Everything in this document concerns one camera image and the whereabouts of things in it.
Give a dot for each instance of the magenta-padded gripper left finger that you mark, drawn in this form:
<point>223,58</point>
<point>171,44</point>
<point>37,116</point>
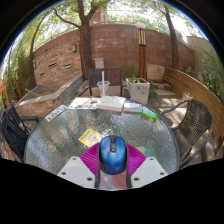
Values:
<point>88,160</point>

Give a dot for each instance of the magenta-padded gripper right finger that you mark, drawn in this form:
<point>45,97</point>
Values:
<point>137,160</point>

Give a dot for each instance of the blue computer mouse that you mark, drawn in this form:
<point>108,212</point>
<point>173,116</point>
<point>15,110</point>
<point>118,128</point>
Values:
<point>113,155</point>

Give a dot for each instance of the floral print mouse pad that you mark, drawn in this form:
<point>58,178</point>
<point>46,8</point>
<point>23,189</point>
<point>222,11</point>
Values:
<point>148,151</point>

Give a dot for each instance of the yellow card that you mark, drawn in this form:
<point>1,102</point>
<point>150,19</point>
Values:
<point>89,137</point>

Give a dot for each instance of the green tube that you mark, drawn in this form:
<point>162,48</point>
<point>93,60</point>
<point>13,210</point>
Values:
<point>149,114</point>

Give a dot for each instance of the small thin book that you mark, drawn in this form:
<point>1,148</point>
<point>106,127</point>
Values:
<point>132,107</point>

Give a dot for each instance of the white licence plate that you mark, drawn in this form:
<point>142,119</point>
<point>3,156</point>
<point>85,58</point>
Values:
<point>56,113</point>

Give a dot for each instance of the white book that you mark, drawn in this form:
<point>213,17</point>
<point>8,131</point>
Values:
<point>111,103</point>

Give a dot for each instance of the white planter box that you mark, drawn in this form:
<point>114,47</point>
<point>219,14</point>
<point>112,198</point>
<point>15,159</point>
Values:
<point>137,91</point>

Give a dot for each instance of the dark wicker chair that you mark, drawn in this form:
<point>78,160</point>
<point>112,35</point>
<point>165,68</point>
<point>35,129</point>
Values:
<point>195,120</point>

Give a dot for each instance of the clear plastic cup with straw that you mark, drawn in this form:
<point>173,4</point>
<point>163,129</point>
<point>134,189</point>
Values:
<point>103,88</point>

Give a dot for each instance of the black folding chair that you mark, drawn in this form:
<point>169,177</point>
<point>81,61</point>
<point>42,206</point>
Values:
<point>13,131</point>

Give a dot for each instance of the dark wooden slatted chair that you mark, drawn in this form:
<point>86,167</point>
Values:
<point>113,76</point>

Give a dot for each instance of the beige stone slab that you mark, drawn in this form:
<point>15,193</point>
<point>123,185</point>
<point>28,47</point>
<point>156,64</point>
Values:
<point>155,72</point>

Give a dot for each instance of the curved wooden bench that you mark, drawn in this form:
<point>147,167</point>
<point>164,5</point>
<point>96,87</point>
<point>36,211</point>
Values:
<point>193,88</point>

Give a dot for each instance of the thick tree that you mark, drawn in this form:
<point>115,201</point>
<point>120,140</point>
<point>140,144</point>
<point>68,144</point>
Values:
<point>85,43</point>

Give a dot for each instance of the thin tree trunk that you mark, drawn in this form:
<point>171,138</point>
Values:
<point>173,40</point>

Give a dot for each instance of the white wall box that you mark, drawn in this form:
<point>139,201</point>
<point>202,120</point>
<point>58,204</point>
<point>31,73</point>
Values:
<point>99,63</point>

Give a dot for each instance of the wall lamp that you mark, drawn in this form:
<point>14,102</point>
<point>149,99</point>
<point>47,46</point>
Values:
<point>74,48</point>
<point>34,64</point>

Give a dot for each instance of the wooden garden lamp post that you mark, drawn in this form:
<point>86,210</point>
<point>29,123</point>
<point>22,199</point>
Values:
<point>142,50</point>

